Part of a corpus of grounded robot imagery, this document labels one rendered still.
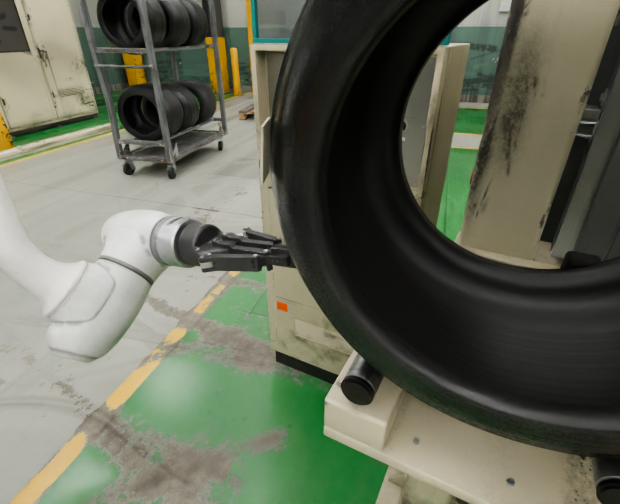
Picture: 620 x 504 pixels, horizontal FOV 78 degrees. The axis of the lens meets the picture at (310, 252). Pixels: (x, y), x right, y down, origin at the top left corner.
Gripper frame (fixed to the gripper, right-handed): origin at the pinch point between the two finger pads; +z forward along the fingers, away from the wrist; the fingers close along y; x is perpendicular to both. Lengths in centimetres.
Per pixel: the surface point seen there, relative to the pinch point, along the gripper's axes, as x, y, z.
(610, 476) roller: 14.6, -9.4, 39.7
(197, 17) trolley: -84, 312, -283
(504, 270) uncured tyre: 6.8, 16.0, 27.9
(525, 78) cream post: -19.8, 26.4, 27.6
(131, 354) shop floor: 84, 34, -121
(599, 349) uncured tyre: 12.2, 7.5, 40.0
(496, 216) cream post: 2.1, 26.5, 25.6
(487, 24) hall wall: -55, 892, -63
